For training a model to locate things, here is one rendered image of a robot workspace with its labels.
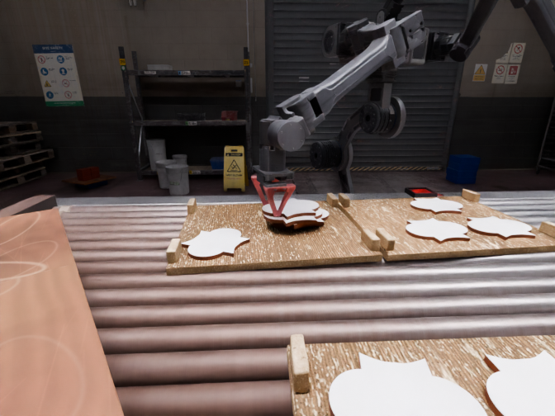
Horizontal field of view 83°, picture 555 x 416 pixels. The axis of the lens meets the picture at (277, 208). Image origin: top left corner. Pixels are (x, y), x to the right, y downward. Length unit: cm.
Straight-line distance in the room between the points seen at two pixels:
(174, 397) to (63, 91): 612
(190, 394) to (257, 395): 7
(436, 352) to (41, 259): 49
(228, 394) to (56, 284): 22
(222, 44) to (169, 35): 81
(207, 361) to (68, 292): 18
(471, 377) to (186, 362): 32
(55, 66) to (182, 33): 207
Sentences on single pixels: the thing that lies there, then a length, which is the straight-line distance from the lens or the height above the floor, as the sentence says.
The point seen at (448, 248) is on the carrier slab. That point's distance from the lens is 73.
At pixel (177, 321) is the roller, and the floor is 91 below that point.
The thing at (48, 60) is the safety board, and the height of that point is 178.
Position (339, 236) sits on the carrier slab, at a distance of 71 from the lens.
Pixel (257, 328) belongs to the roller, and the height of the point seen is 92.
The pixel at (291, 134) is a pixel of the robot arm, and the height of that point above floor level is 116.
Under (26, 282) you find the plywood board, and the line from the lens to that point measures 43.
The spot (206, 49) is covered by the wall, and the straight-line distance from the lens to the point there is 562.
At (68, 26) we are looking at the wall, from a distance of 634.
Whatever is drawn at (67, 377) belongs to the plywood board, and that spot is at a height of 104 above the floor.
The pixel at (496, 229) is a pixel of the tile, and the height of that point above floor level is 95.
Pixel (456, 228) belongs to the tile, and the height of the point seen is 95.
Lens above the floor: 122
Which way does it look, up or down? 19 degrees down
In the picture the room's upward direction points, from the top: straight up
